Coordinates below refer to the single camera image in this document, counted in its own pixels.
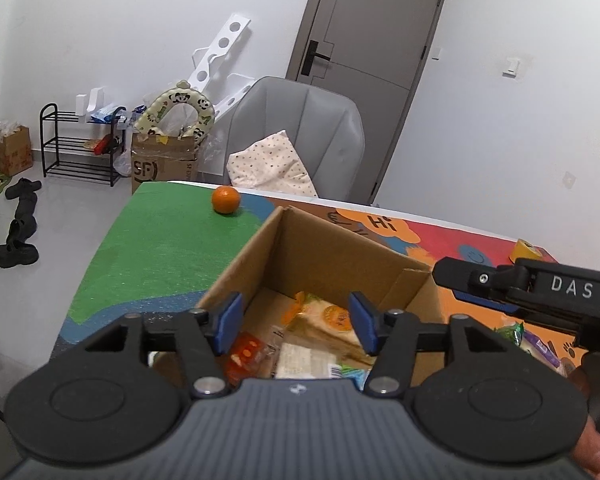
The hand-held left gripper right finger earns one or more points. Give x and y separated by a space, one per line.
362 322

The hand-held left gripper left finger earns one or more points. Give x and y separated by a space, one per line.
228 322

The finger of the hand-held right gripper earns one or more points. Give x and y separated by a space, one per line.
485 299
472 275

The sandwich packet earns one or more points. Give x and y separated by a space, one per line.
325 325

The orange snack packet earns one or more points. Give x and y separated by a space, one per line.
245 357

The green snack packet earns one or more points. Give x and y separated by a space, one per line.
510 334

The blue snack packet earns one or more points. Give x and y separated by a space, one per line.
355 376

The purple snack packet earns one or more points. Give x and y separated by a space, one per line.
545 350

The white bread packet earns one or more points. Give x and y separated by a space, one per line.
302 362

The person's right hand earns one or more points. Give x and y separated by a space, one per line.
595 452

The yellow tape roll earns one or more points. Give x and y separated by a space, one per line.
526 250

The printed cat mat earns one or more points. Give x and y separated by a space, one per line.
155 250

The orange tangerine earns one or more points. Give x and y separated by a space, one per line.
225 200

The dotted cream cushion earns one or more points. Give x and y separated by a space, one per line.
270 162

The brown cardboard box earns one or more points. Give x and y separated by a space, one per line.
160 160

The white plastic bag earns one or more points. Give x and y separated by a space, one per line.
177 120

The grey chair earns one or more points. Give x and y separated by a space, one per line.
300 120

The black shoe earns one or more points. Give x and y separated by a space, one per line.
15 250
24 195

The black shoe rack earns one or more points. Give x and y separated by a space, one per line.
70 145

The blue plastic bag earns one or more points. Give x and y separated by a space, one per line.
109 112

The white plastic item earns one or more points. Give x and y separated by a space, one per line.
87 102

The small cardboard box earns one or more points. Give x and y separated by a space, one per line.
15 152

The white perforated board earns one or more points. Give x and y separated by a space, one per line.
225 42

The white wall cover plate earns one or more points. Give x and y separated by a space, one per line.
568 181

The white wall switch box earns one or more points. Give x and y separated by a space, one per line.
511 66

